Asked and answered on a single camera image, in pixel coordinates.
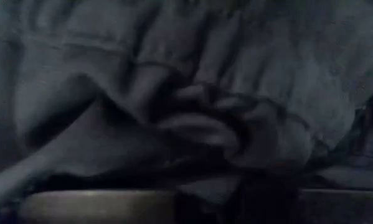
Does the grey t-shirt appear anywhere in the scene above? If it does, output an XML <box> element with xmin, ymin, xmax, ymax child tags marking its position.
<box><xmin>0</xmin><ymin>0</ymin><xmax>373</xmax><ymax>200</ymax></box>

